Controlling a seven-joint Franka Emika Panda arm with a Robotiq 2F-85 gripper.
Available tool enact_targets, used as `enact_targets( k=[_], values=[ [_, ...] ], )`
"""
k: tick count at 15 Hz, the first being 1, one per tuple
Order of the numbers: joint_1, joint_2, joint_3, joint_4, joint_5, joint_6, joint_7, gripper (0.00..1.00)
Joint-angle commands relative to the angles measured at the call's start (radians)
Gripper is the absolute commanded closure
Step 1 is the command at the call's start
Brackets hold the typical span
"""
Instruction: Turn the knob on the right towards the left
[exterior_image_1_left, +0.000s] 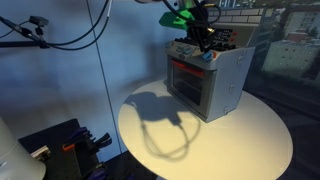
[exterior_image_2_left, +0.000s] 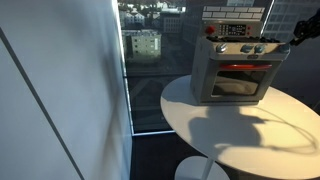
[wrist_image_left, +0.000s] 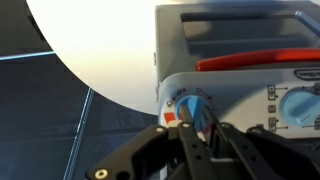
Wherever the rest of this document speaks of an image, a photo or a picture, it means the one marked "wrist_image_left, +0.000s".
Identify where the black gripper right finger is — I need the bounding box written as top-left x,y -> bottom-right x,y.
199,103 -> 320,180

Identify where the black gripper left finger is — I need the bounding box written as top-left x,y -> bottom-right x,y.
85,103 -> 218,180

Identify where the grey toy oven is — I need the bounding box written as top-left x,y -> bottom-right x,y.
153,3 -> 320,141

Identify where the red oven door handle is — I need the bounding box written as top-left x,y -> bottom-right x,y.
195,48 -> 320,73

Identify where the blue knob with red marker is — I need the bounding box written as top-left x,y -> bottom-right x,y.
173,94 -> 215,134

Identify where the large blue oven knob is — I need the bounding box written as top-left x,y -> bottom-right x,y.
278,90 -> 320,128

